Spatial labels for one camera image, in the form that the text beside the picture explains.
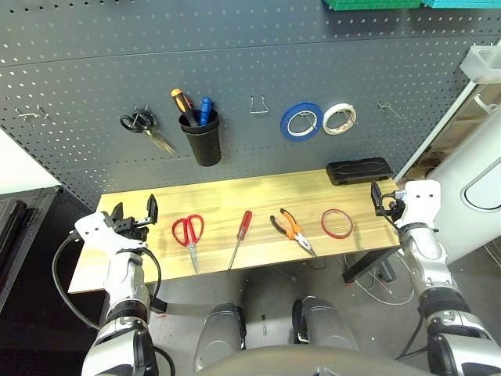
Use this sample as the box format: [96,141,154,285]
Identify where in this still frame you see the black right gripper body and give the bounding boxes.
[382,190,406,228]

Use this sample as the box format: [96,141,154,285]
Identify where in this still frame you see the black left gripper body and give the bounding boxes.
[102,213,150,251]

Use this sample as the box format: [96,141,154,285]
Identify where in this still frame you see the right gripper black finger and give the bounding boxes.
[370,180,384,217]

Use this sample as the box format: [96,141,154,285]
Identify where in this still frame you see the red handled scissors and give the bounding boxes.
[171,213,205,274]

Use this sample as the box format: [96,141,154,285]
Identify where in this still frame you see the thin red tape roll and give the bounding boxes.
[320,208,354,239]

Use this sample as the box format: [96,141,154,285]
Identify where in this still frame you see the orange black pliers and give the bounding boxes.
[269,208,318,259]

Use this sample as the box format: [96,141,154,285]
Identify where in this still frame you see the red handled screwdriver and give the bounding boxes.
[227,210,254,274]

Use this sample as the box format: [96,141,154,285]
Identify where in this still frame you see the dark grey pegboard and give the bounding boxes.
[0,0,501,208]

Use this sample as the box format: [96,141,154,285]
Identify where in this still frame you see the black plastic case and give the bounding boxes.
[326,157,393,187]

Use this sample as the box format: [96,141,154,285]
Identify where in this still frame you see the small grey box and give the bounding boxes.
[377,260,396,281]

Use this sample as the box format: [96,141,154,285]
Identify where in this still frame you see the black plastic cup holder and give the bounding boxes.
[178,109,223,168]

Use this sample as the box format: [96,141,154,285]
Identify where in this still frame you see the metal tape hook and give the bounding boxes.
[377,100,408,121]

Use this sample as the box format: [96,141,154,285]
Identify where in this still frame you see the white tape roll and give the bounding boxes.
[322,103,358,136]

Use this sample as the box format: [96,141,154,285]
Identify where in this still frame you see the orange black screwdriver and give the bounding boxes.
[170,88,200,127]

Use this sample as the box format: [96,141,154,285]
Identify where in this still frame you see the blue tape roll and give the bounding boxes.
[279,101,324,142]

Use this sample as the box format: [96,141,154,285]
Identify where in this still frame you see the silver left robot leg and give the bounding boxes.
[193,301,247,373]

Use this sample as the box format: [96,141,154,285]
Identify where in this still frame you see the silver robot leg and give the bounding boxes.
[291,295,359,352]
[193,301,247,373]

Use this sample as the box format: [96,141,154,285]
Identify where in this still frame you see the silver right robot leg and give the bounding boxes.
[291,295,359,352]

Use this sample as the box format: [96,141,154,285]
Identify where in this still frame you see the clear plastic bin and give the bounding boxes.
[460,37,501,85]

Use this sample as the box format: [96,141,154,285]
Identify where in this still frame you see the grey robot torso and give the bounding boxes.
[195,344,431,376]

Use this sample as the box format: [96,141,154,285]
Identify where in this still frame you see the green plastic crate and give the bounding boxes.
[321,0,426,11]

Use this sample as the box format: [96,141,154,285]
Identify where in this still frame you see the teal plastic crate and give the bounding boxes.
[420,0,501,9]

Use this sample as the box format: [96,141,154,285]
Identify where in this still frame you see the short black left arm cable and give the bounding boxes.
[141,247,163,310]

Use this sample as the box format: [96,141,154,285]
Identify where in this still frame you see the black handled scissors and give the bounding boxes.
[119,104,177,156]

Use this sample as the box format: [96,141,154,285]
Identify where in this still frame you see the white shelf frame rail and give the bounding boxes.
[394,80,485,183]

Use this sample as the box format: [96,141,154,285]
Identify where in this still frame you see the long black left arm cable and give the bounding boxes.
[52,233,101,332]

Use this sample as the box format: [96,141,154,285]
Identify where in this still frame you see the thin white cable bundle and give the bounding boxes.
[344,250,416,306]

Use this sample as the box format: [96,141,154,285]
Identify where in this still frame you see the blue handled screwdriver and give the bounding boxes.
[198,96,214,126]

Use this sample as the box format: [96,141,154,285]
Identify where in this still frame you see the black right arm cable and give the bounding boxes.
[394,309,426,362]

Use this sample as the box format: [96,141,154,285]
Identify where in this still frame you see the metal wire pliers bracket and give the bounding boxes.
[249,95,271,115]

